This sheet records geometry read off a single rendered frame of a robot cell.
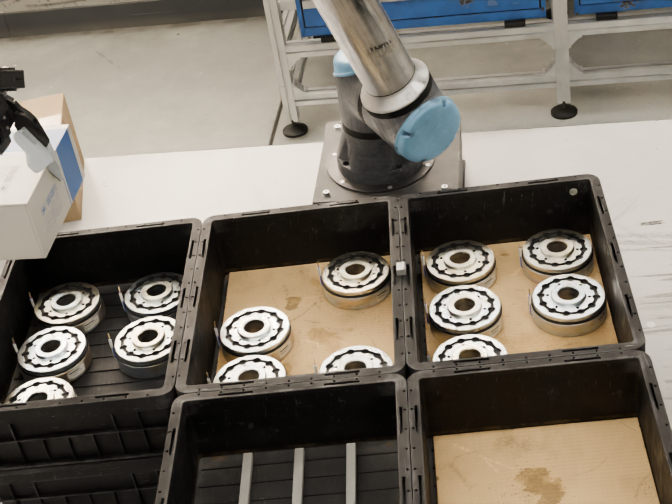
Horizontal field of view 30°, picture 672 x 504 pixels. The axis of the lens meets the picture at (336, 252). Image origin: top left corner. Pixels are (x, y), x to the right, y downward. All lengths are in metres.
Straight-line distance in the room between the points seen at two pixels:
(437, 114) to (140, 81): 2.58
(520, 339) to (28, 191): 0.70
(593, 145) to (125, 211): 0.89
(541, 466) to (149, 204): 1.11
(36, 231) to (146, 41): 3.05
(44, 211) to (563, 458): 0.76
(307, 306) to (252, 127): 2.18
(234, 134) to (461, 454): 2.51
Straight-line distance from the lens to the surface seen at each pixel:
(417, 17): 3.73
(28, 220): 1.70
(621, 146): 2.40
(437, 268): 1.86
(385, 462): 1.62
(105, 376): 1.85
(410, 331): 1.66
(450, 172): 2.17
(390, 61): 1.90
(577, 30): 3.73
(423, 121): 1.95
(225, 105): 4.17
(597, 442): 1.62
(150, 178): 2.51
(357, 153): 2.15
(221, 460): 1.67
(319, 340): 1.81
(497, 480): 1.58
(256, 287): 1.93
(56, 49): 4.83
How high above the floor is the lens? 1.99
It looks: 36 degrees down
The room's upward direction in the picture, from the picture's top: 10 degrees counter-clockwise
